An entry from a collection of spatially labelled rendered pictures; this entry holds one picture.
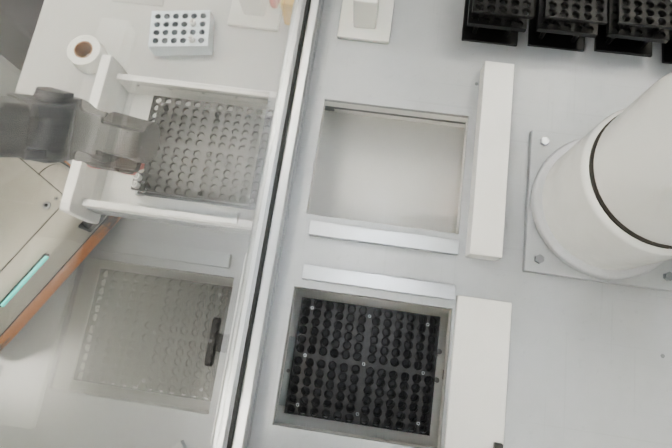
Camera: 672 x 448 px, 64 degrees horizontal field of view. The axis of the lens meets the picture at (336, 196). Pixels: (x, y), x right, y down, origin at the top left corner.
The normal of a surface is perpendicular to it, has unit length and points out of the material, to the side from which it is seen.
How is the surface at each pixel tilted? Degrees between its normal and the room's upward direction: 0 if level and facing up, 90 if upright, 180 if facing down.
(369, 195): 0
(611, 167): 84
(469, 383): 0
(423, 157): 0
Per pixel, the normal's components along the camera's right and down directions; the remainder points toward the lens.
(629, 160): -0.99, -0.06
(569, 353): -0.03, -0.25
